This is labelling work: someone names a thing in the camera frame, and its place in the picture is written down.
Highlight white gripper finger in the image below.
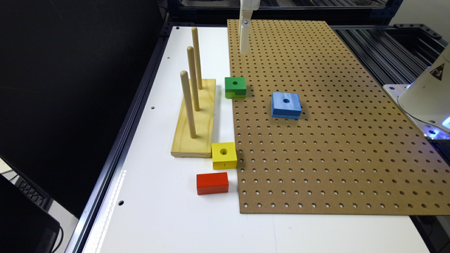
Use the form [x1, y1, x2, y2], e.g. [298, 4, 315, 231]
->
[238, 9, 252, 54]

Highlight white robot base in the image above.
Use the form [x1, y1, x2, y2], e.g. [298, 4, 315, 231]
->
[397, 46, 449, 132]

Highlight green wooden block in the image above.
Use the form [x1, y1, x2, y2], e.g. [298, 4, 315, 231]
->
[225, 77, 247, 98]

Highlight blue wooden block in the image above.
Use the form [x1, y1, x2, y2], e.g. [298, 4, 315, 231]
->
[271, 92, 302, 119]

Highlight yellow wooden block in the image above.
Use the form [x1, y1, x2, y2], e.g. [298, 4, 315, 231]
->
[212, 142, 237, 169]

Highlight red wooden block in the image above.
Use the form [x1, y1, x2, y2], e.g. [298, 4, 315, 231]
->
[196, 172, 229, 195]

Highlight rear wooden peg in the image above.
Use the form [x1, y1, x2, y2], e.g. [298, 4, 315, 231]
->
[191, 27, 203, 90]

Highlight wooden peg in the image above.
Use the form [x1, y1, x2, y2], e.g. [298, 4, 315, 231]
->
[191, 27, 203, 90]
[180, 70, 196, 138]
[187, 46, 200, 111]

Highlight middle wooden peg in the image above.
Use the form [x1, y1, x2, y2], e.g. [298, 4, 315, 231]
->
[187, 46, 200, 111]

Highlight front wooden peg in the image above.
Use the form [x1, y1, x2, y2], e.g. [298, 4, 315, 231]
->
[180, 70, 196, 138]

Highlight wooden peg stand base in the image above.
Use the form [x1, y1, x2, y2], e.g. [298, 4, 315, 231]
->
[171, 79, 216, 158]

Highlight metal robot mounting plate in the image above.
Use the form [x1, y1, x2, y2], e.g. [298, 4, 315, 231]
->
[382, 83, 450, 141]

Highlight brown perforated pegboard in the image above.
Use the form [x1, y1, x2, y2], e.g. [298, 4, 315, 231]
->
[227, 20, 449, 215]

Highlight black monitor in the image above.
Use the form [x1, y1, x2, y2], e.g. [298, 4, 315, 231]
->
[0, 176, 59, 253]

